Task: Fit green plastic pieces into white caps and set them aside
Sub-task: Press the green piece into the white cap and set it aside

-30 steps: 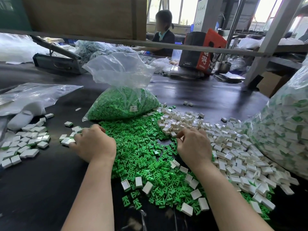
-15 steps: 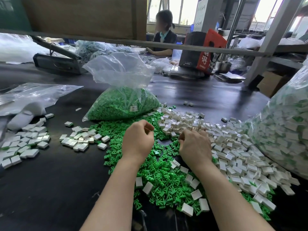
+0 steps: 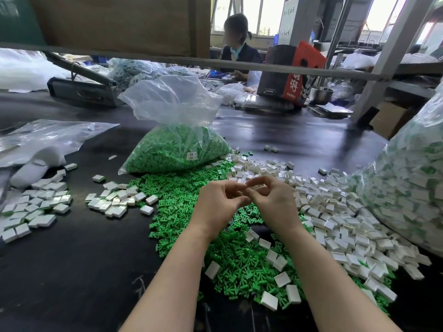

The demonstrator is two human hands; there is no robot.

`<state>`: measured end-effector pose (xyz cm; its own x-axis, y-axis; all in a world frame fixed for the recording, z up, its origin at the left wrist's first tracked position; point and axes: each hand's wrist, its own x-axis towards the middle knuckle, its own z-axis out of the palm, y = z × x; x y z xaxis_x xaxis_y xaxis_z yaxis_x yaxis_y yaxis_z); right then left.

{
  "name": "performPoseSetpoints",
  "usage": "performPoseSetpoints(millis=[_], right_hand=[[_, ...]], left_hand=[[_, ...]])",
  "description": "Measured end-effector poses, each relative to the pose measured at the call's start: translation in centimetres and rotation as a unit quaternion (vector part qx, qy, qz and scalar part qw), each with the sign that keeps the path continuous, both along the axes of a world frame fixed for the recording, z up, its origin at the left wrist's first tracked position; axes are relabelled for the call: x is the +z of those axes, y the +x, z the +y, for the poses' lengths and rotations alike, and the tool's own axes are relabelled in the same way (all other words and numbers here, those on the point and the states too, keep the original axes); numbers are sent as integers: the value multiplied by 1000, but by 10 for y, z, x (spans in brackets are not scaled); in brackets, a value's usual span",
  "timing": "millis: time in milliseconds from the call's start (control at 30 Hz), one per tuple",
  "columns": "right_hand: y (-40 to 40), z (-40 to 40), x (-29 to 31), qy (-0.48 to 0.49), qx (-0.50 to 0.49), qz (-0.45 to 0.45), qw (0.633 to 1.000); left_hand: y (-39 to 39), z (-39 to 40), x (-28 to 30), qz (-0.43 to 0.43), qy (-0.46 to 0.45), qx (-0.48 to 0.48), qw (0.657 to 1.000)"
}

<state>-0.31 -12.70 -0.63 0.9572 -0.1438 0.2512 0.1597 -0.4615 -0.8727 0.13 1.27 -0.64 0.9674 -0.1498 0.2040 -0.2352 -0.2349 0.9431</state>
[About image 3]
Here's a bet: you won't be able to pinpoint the person's right hand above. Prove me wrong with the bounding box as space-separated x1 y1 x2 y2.
244 175 306 241

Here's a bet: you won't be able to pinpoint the person's left hand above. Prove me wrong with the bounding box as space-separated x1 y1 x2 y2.
190 179 252 239

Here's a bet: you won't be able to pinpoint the pile of green parts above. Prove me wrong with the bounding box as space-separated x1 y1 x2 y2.
132 161 397 314

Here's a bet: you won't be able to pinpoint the pile of white plastic caps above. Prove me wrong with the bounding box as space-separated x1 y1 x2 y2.
201 150 433 310

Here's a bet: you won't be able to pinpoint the pile of assembled white pieces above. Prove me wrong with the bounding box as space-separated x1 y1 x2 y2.
0 162 78 244

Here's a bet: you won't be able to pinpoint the person's left forearm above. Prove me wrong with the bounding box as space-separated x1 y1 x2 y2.
119 228 216 332

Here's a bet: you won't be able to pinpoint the person's right forearm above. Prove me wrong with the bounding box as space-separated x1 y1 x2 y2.
282 228 402 332

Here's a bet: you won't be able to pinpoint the bag of green clips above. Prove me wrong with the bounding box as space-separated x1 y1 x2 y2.
119 75 233 176

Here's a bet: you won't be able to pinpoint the large bag of white caps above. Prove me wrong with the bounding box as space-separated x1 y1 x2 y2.
357 79 443 259

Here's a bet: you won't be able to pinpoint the clear bag of pale parts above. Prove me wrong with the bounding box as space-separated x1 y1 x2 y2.
108 58 213 92

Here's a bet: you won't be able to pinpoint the white paper sheets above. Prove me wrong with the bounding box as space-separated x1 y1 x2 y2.
309 102 354 119

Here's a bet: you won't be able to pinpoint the crumpled white plastic bag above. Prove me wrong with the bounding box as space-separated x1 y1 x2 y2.
219 82 251 107

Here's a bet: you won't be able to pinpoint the metal bowl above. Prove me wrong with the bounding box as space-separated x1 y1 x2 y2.
310 86 335 106

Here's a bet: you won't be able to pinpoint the black and red box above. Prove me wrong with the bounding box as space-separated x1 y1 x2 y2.
257 41 328 106

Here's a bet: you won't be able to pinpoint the cardboard box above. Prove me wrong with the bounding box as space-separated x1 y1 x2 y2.
370 101 418 140

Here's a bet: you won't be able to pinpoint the black table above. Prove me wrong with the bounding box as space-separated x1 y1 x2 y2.
0 68 443 332

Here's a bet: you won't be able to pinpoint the empty clear plastic bag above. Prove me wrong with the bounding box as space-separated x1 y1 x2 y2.
0 119 120 188

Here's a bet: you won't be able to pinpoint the white bags on shelf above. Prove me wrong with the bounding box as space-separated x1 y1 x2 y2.
342 52 438 71

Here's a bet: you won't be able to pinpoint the brown board panel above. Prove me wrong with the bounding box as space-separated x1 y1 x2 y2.
0 0 213 57

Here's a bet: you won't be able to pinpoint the white plastic sheet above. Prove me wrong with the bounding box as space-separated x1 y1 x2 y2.
0 49 70 93

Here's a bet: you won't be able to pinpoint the grey metal shelf frame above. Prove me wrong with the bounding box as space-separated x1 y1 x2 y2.
0 0 443 126

